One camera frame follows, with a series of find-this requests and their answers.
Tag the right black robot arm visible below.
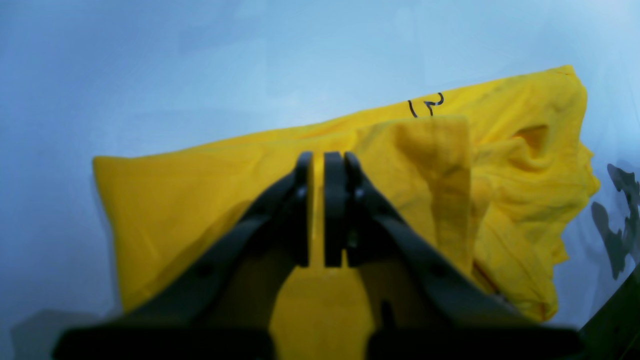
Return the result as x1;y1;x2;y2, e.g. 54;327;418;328
580;266;640;360

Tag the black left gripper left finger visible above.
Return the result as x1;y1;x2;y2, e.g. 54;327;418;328
115;152;313;329

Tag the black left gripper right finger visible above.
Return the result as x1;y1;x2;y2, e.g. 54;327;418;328
323;152;531;331

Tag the orange T-shirt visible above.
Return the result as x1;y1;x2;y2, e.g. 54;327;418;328
93;65;600;360

